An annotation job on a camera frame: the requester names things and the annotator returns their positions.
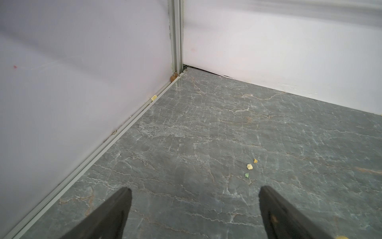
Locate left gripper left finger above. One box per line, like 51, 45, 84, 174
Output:
62, 187, 132, 239

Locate aluminium corner frame post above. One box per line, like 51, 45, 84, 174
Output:
168, 0, 184, 75

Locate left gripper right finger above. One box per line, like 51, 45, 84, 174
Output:
259, 186, 332, 239

